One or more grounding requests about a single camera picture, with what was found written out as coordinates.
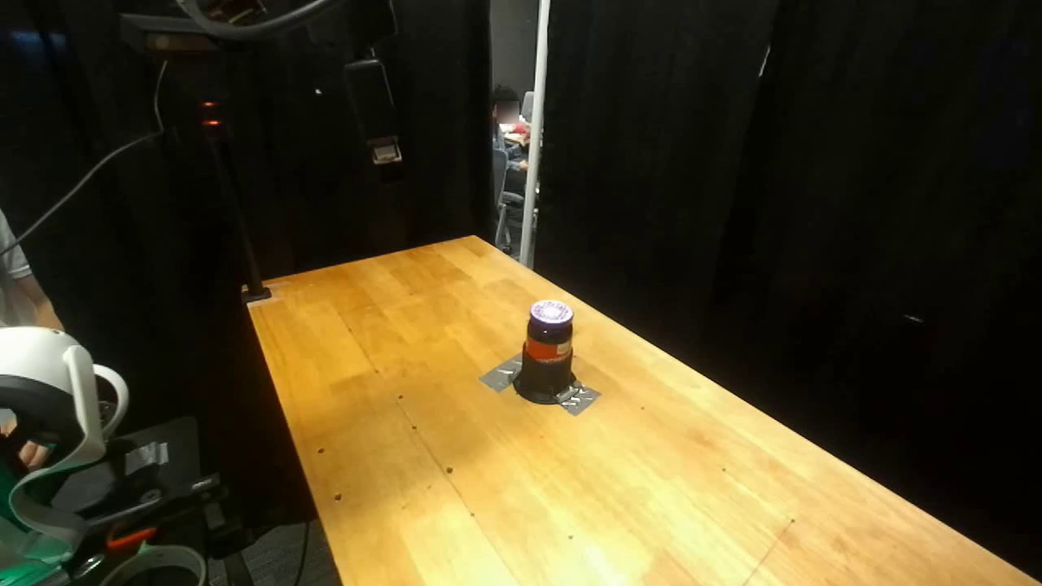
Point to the white vertical pole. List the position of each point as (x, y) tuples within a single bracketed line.
[(533, 187)]

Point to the grey duct tape strip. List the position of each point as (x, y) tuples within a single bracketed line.
[(575, 397)]

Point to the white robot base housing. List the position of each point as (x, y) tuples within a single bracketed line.
[(54, 381)]

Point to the dark brown cup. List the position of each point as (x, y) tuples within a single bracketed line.
[(545, 371)]

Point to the black hanging device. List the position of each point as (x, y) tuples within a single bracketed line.
[(377, 113)]

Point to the seated person in background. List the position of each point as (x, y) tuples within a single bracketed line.
[(508, 165)]

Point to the black tripod stand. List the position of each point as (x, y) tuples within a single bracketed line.
[(182, 36)]

